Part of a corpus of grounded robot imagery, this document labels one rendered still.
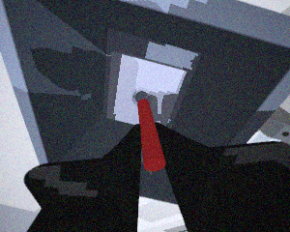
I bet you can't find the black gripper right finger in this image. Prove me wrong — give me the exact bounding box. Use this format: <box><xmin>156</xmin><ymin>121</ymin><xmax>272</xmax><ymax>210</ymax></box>
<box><xmin>155</xmin><ymin>123</ymin><xmax>290</xmax><ymax>232</ymax></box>

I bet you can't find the red peg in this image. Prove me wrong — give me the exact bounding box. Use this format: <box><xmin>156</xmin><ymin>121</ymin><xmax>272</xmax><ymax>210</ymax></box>
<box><xmin>137</xmin><ymin>99</ymin><xmax>166</xmax><ymax>171</ymax></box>

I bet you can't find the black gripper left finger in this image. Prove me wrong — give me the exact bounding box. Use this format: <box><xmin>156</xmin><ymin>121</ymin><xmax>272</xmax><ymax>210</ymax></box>
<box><xmin>23</xmin><ymin>124</ymin><xmax>142</xmax><ymax>232</ymax></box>

